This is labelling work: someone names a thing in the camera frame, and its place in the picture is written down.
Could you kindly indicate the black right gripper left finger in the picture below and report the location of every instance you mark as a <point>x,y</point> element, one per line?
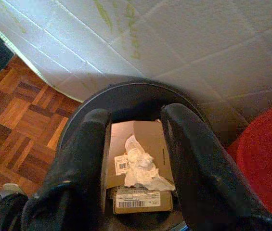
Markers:
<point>73,180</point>

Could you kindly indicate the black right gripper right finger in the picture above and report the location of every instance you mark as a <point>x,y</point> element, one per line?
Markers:
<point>203,180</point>

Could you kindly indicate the small labelled cardboard box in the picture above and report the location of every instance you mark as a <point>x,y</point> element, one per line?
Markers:
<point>165,202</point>

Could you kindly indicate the crumpled white tissue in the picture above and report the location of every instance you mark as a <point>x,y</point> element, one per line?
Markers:
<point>140,168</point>

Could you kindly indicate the red beanbag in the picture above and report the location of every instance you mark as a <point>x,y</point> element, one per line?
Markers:
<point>265,156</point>

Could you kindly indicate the open brown cardboard box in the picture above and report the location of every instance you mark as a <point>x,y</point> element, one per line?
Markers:
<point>147,134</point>

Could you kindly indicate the black round waste bin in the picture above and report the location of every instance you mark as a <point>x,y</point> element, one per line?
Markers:
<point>131,98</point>

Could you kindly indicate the quilted white mattress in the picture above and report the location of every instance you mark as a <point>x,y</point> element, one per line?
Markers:
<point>174,36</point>

